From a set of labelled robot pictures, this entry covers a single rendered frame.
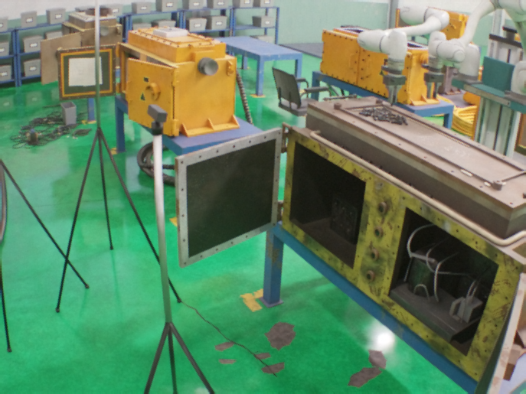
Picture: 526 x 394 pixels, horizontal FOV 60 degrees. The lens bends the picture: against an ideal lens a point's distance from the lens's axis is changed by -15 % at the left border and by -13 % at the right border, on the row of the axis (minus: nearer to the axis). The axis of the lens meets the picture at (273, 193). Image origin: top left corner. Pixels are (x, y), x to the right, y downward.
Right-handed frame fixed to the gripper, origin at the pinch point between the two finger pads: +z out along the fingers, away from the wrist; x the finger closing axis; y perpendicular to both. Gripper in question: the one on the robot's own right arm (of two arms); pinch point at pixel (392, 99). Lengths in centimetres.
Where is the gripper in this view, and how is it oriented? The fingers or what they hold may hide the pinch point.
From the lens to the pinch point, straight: 279.8
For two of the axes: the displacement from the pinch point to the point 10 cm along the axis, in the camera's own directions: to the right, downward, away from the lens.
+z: -0.5, 9.0, 4.3
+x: 8.5, -1.9, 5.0
